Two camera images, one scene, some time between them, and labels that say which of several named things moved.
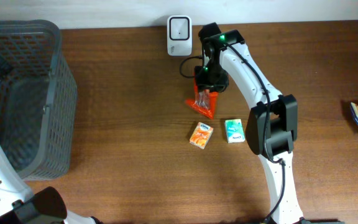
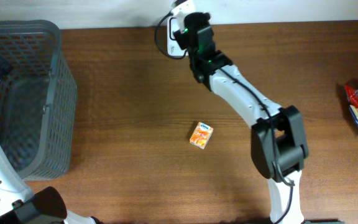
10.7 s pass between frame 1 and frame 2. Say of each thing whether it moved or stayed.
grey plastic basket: stayed
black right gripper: moved
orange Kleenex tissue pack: stayed
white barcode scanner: stayed
